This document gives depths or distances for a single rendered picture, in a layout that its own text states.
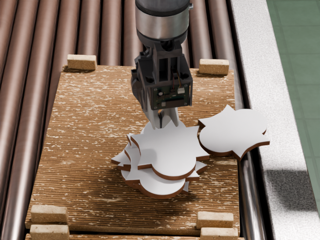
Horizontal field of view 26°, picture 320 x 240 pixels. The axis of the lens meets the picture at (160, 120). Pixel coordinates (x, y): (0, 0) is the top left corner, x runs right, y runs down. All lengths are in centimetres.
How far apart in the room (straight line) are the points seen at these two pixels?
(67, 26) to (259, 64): 43
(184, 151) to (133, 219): 14
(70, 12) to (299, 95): 140
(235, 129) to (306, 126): 142
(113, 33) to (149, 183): 52
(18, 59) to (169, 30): 61
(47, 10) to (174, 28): 71
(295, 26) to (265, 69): 172
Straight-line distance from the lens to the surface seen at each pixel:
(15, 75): 146
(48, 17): 161
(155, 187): 111
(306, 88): 285
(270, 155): 128
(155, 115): 111
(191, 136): 117
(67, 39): 154
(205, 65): 139
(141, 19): 95
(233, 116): 130
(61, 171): 122
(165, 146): 115
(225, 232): 110
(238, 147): 124
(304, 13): 326
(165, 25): 94
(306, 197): 123
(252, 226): 117
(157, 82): 98
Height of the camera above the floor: 184
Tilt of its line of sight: 44 degrees down
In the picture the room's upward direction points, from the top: straight up
